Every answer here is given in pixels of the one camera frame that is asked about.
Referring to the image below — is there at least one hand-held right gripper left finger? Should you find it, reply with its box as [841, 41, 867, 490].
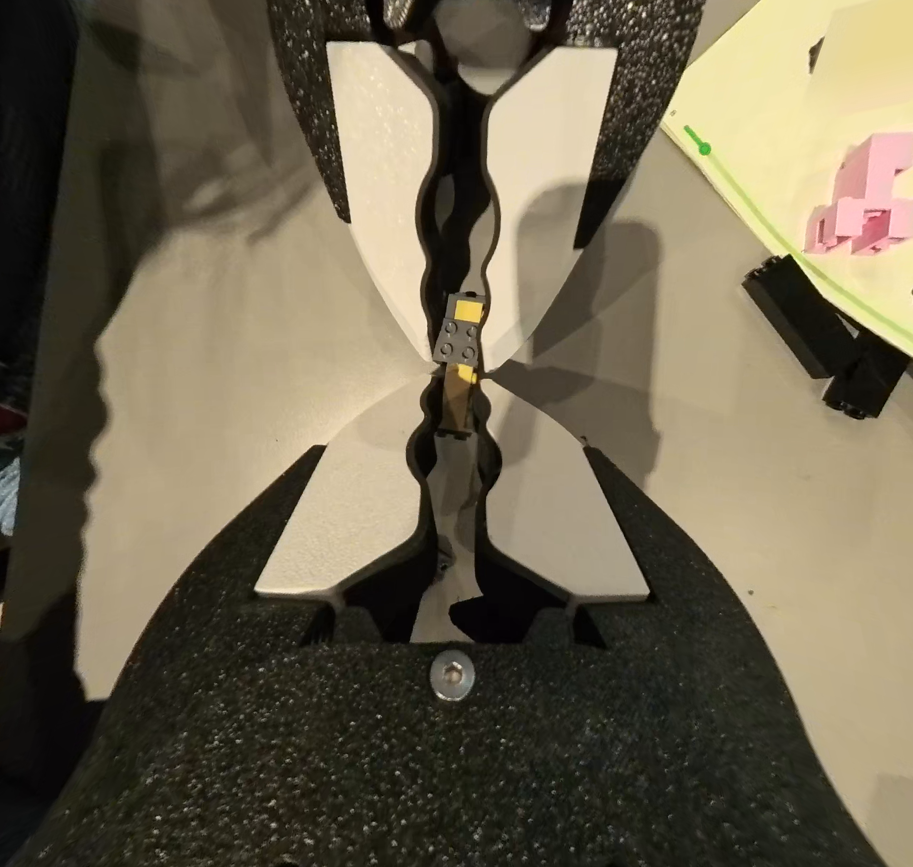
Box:
[252, 373, 437, 607]

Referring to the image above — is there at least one pale green instruction booklet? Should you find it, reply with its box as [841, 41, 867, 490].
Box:
[660, 0, 913, 354]

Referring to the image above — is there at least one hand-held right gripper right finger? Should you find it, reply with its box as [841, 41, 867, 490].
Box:
[474, 371, 653, 607]

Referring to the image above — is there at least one grey square plate brick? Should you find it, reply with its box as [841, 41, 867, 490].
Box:
[433, 316, 482, 365]

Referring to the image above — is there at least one yellow and black brick block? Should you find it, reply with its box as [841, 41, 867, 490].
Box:
[431, 289, 493, 443]

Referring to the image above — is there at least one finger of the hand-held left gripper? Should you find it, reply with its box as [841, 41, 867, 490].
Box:
[325, 41, 450, 365]
[479, 45, 619, 374]

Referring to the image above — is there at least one pink brick pig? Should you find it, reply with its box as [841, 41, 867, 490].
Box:
[805, 132, 913, 258]

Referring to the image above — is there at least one black long brick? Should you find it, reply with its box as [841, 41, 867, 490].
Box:
[740, 253, 867, 380]
[820, 325, 913, 423]

